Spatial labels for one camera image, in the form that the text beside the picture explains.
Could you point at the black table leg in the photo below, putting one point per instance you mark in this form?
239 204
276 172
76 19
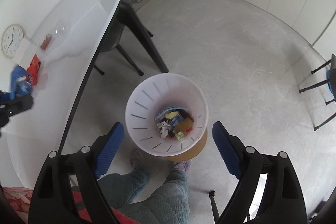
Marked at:
127 17

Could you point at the white trash bin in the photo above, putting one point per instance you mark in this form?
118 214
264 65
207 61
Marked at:
150 98

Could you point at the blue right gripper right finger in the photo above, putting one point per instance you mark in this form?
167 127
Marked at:
229 147

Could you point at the blue white snack bag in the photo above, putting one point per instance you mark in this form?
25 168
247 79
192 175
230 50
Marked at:
21 82

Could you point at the red wrapper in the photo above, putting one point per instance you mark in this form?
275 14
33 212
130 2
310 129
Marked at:
33 70

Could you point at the dark grey chair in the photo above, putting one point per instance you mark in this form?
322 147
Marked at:
98 30

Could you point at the clear plastic bottle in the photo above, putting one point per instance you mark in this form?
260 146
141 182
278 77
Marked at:
57 35

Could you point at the white paper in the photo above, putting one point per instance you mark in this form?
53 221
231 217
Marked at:
163 129

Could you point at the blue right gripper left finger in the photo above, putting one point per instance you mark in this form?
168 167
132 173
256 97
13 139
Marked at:
105 148

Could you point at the green white wrapper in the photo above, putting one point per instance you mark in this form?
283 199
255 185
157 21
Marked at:
179 135

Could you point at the round wall clock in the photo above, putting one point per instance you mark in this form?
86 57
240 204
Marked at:
11 39

